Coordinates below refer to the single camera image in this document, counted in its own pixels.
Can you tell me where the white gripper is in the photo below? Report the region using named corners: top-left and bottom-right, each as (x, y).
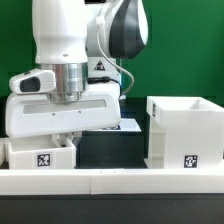
top-left (5, 82), bottom-right (121, 148)

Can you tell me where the white front drawer box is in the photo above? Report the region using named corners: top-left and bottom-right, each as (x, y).
top-left (5, 135), bottom-right (76, 169)

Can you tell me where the white drawer cabinet frame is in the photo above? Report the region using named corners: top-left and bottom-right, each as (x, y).
top-left (145, 96), bottom-right (224, 169)

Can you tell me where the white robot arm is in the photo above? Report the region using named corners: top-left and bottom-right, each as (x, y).
top-left (5, 0), bottom-right (148, 139)

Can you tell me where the printed marker sheet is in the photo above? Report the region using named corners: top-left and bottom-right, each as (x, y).
top-left (103, 118), bottom-right (141, 132)

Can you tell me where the white front barrier wall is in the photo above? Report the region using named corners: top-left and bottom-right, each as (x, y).
top-left (0, 168), bottom-right (224, 195)

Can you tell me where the white barrier wall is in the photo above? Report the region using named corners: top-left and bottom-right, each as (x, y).
top-left (0, 168), bottom-right (224, 195)
top-left (0, 138), bottom-right (6, 166)

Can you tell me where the white left barrier wall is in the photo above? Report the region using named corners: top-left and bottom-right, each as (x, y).
top-left (0, 138), bottom-right (6, 166)

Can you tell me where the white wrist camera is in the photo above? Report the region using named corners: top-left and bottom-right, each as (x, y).
top-left (9, 69), bottom-right (56, 95)

